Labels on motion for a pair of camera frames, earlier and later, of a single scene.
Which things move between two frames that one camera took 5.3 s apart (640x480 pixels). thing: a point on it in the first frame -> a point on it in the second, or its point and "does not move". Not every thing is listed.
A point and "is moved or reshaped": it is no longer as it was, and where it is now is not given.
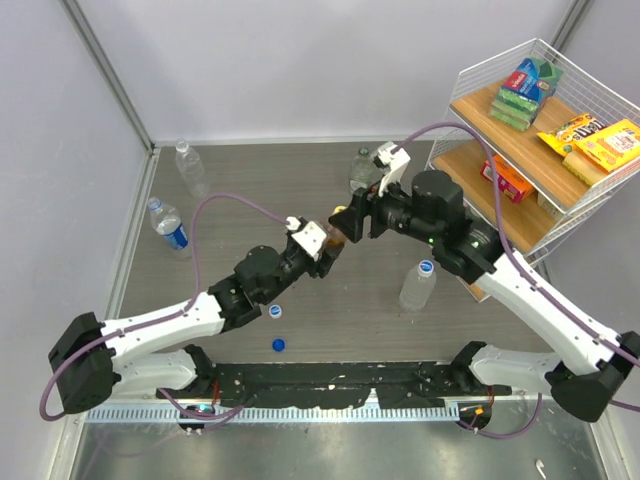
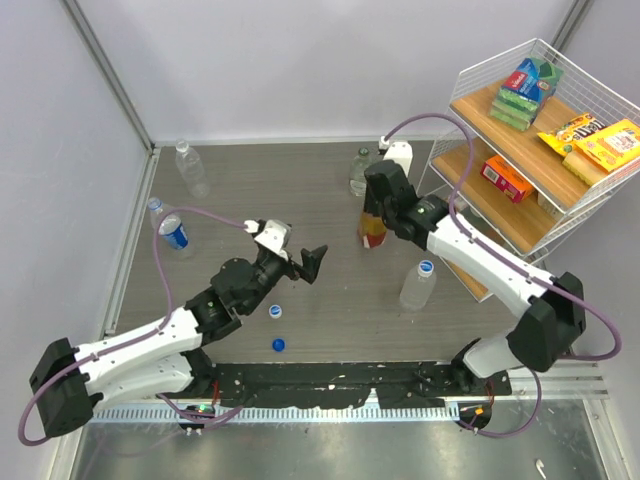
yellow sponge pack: (604, 151) does not move
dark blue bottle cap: (278, 345) does not move
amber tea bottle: (335, 239) is moved or reshaped
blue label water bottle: (167, 222) does not move
